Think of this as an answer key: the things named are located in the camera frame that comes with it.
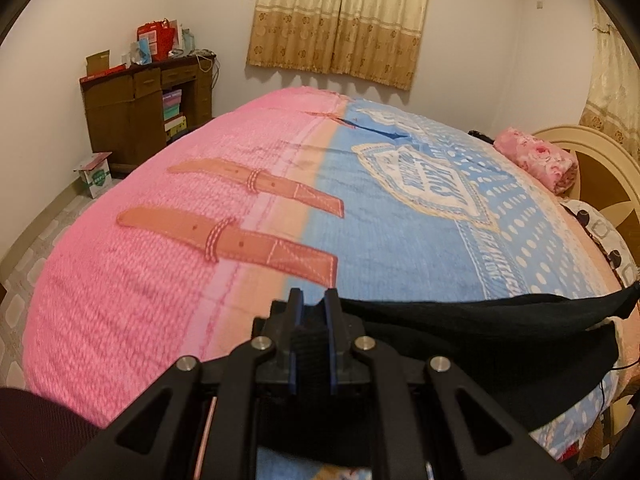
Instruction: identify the black garment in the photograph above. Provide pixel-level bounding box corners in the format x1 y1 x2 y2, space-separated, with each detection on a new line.
340 283 639 456

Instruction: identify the blue pink bedspread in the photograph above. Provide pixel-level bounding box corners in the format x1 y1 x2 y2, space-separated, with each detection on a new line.
23 88 639 479

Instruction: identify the grey patterned pillow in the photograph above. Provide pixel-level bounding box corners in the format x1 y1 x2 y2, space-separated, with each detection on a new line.
561 198 639 287

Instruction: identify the white green box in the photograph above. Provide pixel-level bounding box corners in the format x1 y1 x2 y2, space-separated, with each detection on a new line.
75 152 113 200

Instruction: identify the pink floral folded blanket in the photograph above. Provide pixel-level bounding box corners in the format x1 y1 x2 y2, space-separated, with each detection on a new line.
494 128 579 195

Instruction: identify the cream wooden headboard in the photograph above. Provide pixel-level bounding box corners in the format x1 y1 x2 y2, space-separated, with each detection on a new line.
534 125 639 250

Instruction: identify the beige side curtain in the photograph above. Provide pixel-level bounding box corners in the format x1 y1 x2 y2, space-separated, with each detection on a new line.
579 0 639 162

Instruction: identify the brown cardboard box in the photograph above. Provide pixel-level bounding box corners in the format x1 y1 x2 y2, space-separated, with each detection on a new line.
86 50 111 76

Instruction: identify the red gift bag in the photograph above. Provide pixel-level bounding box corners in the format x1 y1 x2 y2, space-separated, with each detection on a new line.
137 20 176 62

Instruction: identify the beige window curtain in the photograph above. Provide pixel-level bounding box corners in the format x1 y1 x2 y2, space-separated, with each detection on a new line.
246 0 428 91

